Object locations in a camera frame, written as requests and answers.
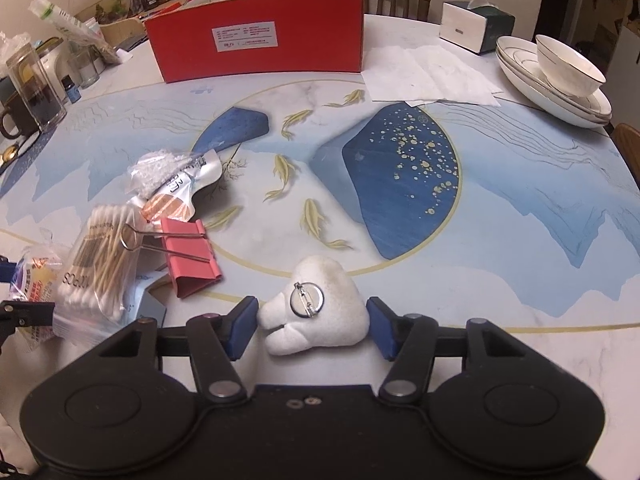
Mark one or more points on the small blue bottle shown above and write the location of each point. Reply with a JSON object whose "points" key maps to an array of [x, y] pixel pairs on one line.
{"points": [[72, 92]]}

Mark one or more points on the large white wall cabinet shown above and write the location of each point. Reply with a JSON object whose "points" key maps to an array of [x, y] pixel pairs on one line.
{"points": [[625, 20]]}

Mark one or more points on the brown mug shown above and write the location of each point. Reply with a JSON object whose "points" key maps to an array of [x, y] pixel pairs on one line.
{"points": [[15, 115]]}

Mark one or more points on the clear snack bag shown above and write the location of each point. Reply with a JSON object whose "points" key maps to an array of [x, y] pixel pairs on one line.
{"points": [[100, 260]]}

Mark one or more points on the red cardboard box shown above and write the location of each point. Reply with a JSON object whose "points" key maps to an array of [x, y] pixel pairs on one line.
{"points": [[300, 35]]}

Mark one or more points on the white paper napkin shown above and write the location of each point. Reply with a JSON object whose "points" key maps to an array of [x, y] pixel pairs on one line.
{"points": [[425, 75]]}

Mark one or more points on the white kettle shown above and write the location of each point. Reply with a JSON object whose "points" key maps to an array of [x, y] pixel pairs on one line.
{"points": [[55, 60]]}

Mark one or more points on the gold spoon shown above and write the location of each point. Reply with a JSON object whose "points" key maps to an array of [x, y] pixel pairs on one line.
{"points": [[7, 156]]}

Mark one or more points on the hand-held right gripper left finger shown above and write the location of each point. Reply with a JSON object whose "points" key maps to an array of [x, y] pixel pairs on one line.
{"points": [[242, 327]]}

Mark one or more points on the bag of white beads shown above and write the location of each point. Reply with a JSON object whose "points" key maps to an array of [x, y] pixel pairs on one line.
{"points": [[155, 170]]}

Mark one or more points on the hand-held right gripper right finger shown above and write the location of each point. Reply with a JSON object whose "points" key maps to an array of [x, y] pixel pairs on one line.
{"points": [[381, 330]]}

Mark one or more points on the light blue packet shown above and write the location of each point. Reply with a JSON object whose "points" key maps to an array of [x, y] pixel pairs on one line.
{"points": [[150, 305]]}

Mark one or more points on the pink binder clip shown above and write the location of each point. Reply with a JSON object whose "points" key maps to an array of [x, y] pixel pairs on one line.
{"points": [[190, 265]]}

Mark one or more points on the silver snack packet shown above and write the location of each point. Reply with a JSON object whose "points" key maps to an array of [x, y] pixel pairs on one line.
{"points": [[200, 170]]}

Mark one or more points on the small clear glass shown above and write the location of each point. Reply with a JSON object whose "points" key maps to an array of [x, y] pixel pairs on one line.
{"points": [[87, 70]]}

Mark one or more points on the printed marble desktop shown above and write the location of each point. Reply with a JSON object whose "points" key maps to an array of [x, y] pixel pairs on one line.
{"points": [[500, 240]]}

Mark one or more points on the tall glass jar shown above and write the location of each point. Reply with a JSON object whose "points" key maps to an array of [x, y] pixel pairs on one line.
{"points": [[40, 105]]}

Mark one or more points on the plastic bag with green label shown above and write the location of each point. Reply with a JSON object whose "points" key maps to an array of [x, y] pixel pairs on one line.
{"points": [[75, 25]]}

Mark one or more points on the green white tissue box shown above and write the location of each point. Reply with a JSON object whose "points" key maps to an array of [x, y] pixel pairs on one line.
{"points": [[462, 27]]}

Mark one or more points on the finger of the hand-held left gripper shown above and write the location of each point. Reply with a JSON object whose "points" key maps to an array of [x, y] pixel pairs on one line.
{"points": [[25, 312], [5, 270]]}

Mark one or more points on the white gold-rimmed bowl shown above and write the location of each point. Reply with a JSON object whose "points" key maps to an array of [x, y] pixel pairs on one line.
{"points": [[565, 75]]}

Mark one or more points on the white tooth plush badge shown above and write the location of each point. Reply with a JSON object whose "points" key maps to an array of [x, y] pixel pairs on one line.
{"points": [[340, 300]]}

